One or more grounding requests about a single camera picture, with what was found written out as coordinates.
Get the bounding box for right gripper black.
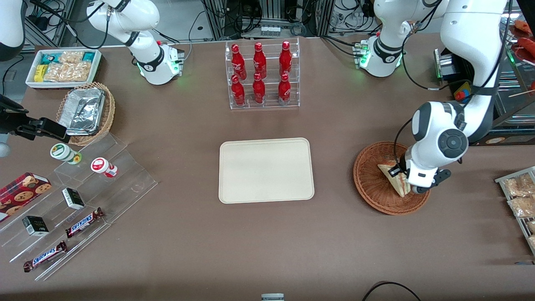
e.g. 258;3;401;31
0;95;29;158

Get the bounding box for triangular sandwich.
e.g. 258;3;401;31
377;161;412;198

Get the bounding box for brown wicker basket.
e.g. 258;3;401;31
353;141;432;216

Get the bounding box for aluminium foil tray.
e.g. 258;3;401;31
59;87;106;136

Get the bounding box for tray of packaged pastries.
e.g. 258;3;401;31
495;166;535;256

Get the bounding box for light wicker basket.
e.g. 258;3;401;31
56;82;116;146

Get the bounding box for beige plastic tray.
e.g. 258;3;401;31
219;138;315;204

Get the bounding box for green lid yogurt cup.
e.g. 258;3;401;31
50;143;82;165

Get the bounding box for large clear cracker bag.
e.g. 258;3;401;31
43;62;91;82

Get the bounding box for red cookie box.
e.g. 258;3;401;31
0;172;52;222

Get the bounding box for black hot food case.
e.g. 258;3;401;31
434;6;535;147

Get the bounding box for small clear cracker bag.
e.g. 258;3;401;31
58;51;84;64

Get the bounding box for small black box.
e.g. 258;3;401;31
22;216;50;237
62;188;85;210

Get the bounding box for white rectangular snack bin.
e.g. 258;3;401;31
26;48;102;90

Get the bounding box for red lid yogurt cup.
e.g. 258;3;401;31
91;157;118;179

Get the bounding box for brown Snickers bar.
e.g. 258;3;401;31
23;240;68;273
65;207;105;239

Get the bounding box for clear acrylic stepped display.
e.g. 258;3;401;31
0;133;158;281

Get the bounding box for red cola bottle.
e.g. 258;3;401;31
279;41;293;77
231;44;247;81
278;73;291;105
252;73;266;104
231;74;246;107
253;42;267;79

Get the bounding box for clear acrylic bottle rack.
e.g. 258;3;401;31
225;38;301;110

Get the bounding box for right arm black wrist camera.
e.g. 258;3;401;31
16;118;71;143

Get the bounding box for black cable loop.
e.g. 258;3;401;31
362;281;423;301

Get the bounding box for aluminium frame rack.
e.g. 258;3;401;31
201;0;335;41

